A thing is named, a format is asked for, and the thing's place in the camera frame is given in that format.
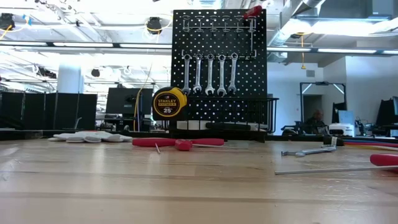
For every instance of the silver multi hook rack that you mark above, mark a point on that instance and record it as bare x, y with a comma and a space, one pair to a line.
245, 57

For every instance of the yellow ceiling pendant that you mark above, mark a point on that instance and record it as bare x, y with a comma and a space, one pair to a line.
302, 65

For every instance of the black room divider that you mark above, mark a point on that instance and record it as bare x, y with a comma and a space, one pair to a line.
46, 109

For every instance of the black metal table frame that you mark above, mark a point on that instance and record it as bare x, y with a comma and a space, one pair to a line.
18, 135

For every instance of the black perforated pegboard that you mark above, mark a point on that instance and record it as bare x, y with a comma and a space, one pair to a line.
245, 81

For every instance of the white printer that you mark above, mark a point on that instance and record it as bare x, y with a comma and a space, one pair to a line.
341, 130

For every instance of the white column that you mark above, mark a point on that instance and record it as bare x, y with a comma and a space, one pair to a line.
70, 79

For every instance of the blue panel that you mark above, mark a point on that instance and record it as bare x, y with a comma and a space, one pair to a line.
346, 117

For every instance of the black door frame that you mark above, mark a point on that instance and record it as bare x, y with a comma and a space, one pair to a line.
301, 102

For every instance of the white knit work glove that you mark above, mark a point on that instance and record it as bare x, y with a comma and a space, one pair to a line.
90, 137

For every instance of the yellow black tape measure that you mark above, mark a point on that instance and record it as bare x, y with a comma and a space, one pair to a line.
169, 104

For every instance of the grey wall vent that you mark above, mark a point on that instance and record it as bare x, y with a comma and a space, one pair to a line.
310, 74

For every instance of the person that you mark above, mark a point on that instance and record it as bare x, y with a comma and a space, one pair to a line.
316, 123

